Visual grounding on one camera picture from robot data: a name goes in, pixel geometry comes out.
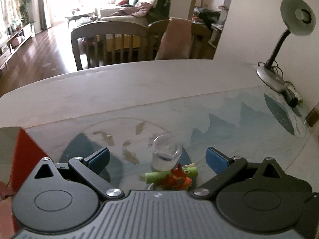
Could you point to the green tube with red dinosaur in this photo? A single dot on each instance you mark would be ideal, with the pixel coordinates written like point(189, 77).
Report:
point(154, 176)

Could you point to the white coffee table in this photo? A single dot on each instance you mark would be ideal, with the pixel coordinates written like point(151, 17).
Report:
point(82, 13)

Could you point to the pink cloth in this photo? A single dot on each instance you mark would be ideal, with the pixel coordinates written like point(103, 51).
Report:
point(177, 37)

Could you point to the grey wooden slatted chair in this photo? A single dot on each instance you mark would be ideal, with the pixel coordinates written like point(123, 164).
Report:
point(109, 27)

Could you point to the beige sofa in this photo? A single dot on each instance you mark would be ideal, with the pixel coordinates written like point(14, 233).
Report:
point(129, 12)

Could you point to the clear plastic cup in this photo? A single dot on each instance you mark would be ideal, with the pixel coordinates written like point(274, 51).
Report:
point(165, 159)

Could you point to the white TV cabinet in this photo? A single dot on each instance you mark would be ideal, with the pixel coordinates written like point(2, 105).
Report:
point(15, 39)

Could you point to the grey desk lamp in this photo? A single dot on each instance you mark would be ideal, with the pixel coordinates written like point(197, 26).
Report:
point(296, 15)

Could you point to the white small jar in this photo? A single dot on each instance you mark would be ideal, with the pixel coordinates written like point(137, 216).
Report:
point(152, 187)

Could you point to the green potted plant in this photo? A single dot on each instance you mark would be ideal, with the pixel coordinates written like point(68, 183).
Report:
point(26, 2)

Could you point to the blue printed table mat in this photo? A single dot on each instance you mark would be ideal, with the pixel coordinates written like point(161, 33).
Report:
point(224, 109)

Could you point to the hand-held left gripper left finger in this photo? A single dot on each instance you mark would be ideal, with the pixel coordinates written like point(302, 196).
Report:
point(99, 158)

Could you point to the red cardboard box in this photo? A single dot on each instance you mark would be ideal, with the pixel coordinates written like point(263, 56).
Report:
point(25, 151)

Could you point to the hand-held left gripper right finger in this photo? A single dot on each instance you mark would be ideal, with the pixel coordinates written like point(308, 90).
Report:
point(216, 160)

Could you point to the white wall shelf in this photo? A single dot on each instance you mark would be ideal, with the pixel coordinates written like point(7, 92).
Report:
point(225, 10)

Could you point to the brown wooden chair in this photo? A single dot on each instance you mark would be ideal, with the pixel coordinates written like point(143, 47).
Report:
point(200, 31)

